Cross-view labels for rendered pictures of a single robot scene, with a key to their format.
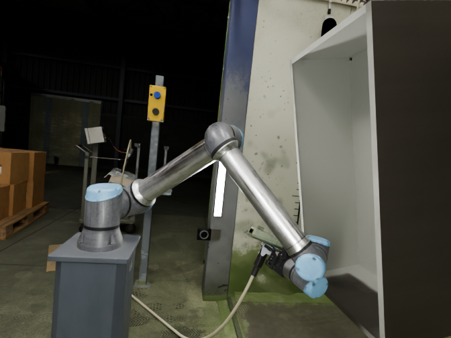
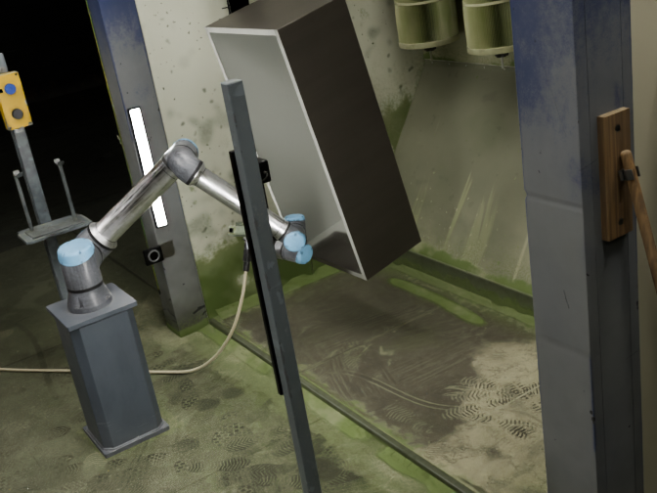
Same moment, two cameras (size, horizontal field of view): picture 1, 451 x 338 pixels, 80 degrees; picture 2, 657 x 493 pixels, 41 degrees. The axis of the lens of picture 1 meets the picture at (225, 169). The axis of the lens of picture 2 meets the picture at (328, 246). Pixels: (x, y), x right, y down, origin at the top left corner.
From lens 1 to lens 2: 2.70 m
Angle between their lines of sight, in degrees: 27
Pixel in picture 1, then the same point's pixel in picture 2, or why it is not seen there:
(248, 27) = not seen: outside the picture
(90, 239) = (89, 299)
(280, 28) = not seen: outside the picture
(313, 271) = (297, 244)
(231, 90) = (120, 49)
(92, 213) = (81, 276)
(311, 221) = (282, 193)
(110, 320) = (139, 360)
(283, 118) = (201, 61)
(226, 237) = (182, 247)
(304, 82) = (227, 45)
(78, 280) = (99, 337)
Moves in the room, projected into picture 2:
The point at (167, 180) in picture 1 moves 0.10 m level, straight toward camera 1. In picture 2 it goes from (134, 214) to (144, 219)
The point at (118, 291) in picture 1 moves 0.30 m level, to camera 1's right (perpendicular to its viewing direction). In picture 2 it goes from (135, 334) to (201, 311)
